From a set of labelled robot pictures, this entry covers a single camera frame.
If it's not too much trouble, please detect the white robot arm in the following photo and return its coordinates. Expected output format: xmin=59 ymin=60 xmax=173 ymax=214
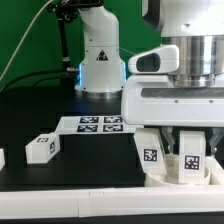
xmin=77 ymin=0 xmax=224 ymax=152

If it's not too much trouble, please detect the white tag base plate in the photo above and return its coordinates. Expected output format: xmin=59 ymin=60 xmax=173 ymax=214
xmin=55 ymin=115 xmax=137 ymax=135

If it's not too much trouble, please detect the white U-shaped wall fence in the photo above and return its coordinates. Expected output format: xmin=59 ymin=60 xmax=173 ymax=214
xmin=0 ymin=157 xmax=224 ymax=220

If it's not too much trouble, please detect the grey cable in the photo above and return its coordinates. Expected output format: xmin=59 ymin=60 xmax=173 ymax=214
xmin=0 ymin=0 xmax=54 ymax=82

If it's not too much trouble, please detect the black cable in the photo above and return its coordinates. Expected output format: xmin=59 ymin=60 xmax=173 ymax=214
xmin=0 ymin=68 xmax=78 ymax=94

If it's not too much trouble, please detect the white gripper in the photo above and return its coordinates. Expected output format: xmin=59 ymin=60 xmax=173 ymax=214
xmin=121 ymin=75 xmax=224 ymax=156

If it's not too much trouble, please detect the black camera stand pole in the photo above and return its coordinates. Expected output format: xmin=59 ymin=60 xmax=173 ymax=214
xmin=47 ymin=0 xmax=104 ymax=89

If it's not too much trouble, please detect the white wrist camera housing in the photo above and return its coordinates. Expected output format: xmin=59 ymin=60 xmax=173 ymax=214
xmin=128 ymin=45 xmax=179 ymax=74

